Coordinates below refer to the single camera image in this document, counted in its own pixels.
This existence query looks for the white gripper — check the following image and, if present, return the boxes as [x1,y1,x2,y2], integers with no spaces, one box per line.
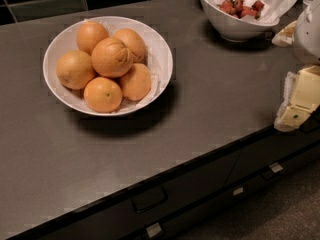
[272,0,320,132]

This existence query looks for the orange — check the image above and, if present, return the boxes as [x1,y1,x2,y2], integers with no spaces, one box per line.
[56,50,96,90]
[76,21,109,54]
[113,28,146,63]
[91,38,133,78]
[119,63,151,101]
[83,77,123,113]

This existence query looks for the white bowl with strawberries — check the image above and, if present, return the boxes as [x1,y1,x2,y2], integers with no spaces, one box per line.
[200,0,279,42]

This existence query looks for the large white bowl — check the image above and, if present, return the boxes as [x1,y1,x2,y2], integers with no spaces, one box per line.
[43,20,173,114]

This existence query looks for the right dark drawer front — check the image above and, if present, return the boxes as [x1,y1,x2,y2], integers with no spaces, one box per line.
[226,109,320,185]

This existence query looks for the dark drawer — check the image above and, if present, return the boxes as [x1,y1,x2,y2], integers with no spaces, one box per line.
[120,142,320,240]
[8,151,239,240]
[226,109,320,185]

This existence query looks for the red strawberries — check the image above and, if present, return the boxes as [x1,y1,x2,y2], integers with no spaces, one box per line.
[218,0,264,19]

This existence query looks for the lower dark drawer front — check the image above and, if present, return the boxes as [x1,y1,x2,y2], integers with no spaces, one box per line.
[120,142,320,240]

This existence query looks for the left dark drawer front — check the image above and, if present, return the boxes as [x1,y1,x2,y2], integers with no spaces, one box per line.
[8,151,239,240]

